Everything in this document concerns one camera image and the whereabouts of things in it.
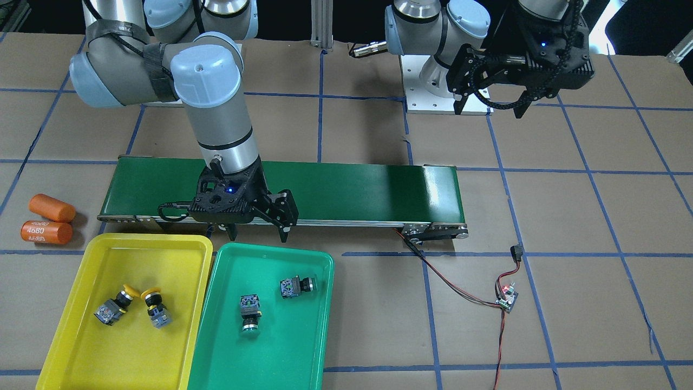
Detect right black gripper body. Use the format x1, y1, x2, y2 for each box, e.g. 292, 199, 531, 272
158, 157, 299, 243

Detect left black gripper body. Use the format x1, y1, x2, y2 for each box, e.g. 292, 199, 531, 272
446, 5, 596, 119

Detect green push button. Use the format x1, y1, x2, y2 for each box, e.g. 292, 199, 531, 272
279, 276, 318, 299
239, 294, 262, 333

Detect yellow push button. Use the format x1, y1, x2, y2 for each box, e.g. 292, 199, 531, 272
140, 287, 172, 329
94, 284, 141, 326

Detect orange cylinder with white text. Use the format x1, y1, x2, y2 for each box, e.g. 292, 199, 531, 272
20, 220, 73, 245

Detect plain orange cylinder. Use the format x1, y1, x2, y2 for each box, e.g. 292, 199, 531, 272
28, 193, 76, 224

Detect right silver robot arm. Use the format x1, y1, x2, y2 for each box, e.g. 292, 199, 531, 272
69, 1, 299, 242

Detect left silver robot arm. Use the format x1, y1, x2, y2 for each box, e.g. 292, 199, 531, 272
384, 1, 596, 119

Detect green plastic tray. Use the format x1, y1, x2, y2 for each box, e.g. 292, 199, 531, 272
188, 243, 334, 389

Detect yellow plastic tray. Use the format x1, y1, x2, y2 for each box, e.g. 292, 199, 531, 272
36, 233, 213, 389

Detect green conveyor belt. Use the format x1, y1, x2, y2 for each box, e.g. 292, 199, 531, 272
98, 156, 469, 243

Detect small motor controller board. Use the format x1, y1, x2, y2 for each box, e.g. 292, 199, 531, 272
496, 284, 518, 313

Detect aluminium frame post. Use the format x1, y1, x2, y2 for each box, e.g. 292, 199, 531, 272
310, 0, 334, 52

